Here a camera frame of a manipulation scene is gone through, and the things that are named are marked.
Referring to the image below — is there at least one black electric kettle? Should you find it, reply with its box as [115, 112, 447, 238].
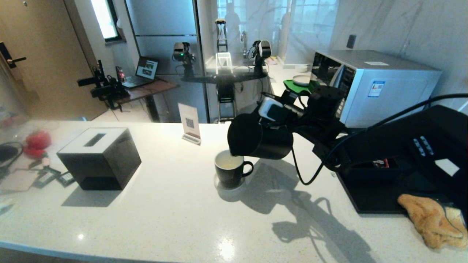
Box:
[227, 111, 294, 160]

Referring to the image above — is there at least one robot behind glass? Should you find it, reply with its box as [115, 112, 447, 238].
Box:
[173, 20, 273, 125]

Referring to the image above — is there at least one silver microwave oven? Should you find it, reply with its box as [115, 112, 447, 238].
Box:
[311, 50, 443, 128]

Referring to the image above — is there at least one black ceramic mug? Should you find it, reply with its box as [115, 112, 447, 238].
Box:
[214, 150, 254, 189]

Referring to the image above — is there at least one black organizer box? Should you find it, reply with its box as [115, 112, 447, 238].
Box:
[344, 159, 401, 183]

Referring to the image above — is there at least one QR code sign stand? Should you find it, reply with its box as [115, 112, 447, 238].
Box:
[178, 104, 202, 146]

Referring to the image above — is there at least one black serving tray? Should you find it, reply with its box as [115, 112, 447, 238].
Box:
[335, 161, 468, 214]

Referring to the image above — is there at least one wooden table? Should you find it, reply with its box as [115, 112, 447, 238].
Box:
[116, 80, 180, 123]

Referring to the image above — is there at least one open laptop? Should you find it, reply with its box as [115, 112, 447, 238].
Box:
[122, 58, 159, 90]

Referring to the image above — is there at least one silver refrigerator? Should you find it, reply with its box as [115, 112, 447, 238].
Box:
[124, 0, 209, 125]

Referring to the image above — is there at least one orange cloth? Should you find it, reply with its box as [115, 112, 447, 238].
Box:
[397, 194, 468, 250]

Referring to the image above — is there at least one black tissue box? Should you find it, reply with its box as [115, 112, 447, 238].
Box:
[58, 128, 142, 191]

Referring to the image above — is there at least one bright window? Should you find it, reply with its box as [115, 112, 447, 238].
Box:
[90, 0, 119, 44]

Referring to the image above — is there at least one dark card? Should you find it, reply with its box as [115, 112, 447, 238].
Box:
[58, 172, 76, 187]
[34, 168, 62, 189]

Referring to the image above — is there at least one wooden door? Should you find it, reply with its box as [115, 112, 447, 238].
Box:
[0, 0, 108, 121]

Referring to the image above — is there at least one red plush toy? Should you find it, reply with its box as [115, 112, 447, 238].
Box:
[25, 131, 53, 160]

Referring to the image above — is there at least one pale paper card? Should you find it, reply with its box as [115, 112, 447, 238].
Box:
[0, 170, 39, 192]

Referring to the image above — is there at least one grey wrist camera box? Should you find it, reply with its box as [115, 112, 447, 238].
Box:
[258, 96, 285, 123]

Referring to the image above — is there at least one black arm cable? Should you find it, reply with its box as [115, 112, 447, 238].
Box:
[290, 93, 468, 186]

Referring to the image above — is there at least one black door handle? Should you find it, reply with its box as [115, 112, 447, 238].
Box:
[0, 43, 28, 70]

